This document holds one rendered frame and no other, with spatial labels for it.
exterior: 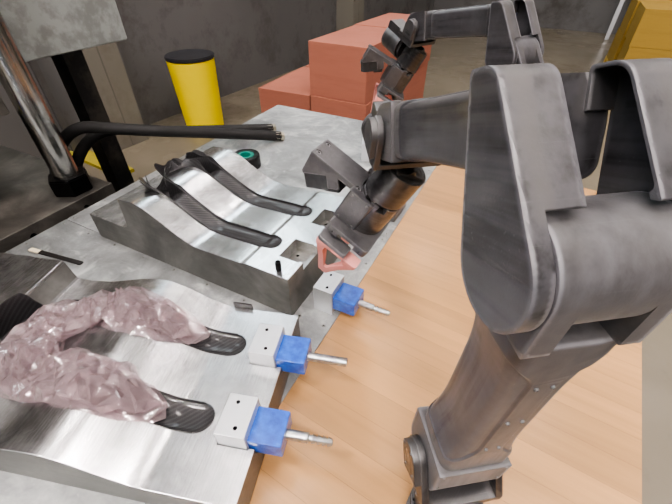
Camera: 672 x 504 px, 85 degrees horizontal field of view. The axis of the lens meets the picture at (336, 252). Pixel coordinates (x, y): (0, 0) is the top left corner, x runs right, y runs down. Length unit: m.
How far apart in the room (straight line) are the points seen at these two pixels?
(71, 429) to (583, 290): 0.50
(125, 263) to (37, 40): 0.65
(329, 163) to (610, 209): 0.35
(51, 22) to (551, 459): 1.37
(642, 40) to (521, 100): 4.96
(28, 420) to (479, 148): 0.53
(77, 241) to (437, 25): 0.91
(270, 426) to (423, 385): 0.24
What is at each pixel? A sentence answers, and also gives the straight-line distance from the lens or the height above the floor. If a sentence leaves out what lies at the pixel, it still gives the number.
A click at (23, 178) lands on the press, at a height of 0.79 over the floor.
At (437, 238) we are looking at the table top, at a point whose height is 0.80.
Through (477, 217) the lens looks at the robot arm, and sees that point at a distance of 0.20.
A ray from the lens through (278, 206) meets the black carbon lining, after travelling 0.78.
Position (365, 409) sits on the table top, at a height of 0.80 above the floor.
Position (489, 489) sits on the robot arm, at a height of 0.89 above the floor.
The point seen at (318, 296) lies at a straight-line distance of 0.64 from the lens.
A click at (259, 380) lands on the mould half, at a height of 0.86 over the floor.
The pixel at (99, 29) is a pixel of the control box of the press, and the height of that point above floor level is 1.11.
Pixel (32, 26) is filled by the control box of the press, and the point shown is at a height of 1.14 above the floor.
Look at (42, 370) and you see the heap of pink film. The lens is 0.60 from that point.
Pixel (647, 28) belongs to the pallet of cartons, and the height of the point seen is 0.64.
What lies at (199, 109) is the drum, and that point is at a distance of 3.47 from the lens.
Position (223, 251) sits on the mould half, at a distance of 0.67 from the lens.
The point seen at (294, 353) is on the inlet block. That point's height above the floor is 0.87.
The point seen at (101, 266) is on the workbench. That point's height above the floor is 0.80.
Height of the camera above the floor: 1.30
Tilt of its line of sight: 40 degrees down
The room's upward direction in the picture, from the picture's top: straight up
